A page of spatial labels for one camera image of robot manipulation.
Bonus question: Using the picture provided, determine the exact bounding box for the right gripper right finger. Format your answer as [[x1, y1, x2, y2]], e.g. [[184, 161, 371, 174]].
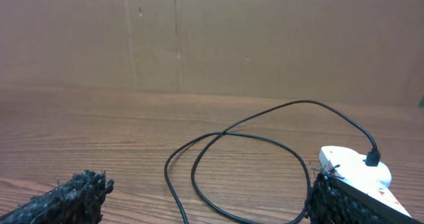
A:
[[305, 168, 423, 224]]

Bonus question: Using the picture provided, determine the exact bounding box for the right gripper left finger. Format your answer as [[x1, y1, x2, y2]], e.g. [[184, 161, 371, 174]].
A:
[[1, 170, 114, 224]]

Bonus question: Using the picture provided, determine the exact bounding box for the white USB charger plug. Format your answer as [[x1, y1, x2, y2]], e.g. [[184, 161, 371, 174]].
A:
[[334, 150, 392, 189]]

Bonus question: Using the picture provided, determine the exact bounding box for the white power strip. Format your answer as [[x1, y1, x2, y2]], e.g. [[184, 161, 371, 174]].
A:
[[319, 146, 409, 216]]

